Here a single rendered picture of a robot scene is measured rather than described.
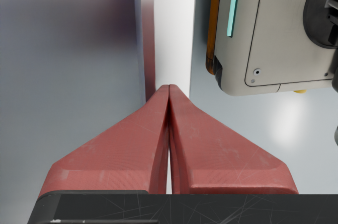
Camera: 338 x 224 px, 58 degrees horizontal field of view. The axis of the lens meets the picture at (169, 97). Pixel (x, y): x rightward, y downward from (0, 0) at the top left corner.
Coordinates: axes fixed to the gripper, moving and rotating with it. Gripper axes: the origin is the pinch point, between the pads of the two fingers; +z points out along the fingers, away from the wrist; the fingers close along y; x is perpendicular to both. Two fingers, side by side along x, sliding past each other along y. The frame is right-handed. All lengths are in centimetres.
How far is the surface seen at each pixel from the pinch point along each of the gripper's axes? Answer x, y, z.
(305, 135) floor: 99, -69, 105
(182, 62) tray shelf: -0.2, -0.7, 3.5
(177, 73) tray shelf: 0.4, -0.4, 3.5
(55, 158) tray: 5.1, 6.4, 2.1
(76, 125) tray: 2.9, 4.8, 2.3
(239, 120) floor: 84, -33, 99
